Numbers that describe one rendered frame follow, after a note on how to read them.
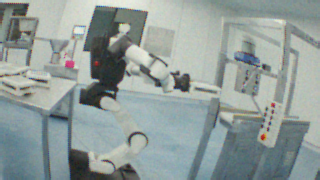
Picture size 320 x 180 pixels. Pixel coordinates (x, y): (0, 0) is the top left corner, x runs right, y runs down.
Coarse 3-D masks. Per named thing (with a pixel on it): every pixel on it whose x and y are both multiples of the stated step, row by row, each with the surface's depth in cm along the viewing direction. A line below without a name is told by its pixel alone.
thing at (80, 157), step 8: (72, 152) 210; (80, 152) 213; (72, 160) 209; (80, 160) 210; (88, 160) 213; (72, 168) 210; (80, 168) 210; (88, 168) 227; (120, 168) 246; (128, 168) 244; (72, 176) 202; (80, 176) 204; (88, 176) 210; (96, 176) 215; (104, 176) 221; (112, 176) 226; (120, 176) 231; (128, 176) 230; (136, 176) 235
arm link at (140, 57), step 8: (136, 48) 180; (128, 56) 181; (136, 56) 178; (144, 56) 176; (152, 56) 176; (136, 64) 182; (144, 64) 175; (168, 64) 179; (144, 72) 176; (152, 80) 176
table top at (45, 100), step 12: (60, 84) 214; (72, 84) 227; (0, 96) 132; (12, 96) 138; (24, 96) 147; (36, 96) 156; (48, 96) 165; (60, 96) 175; (36, 108) 136; (48, 108) 139
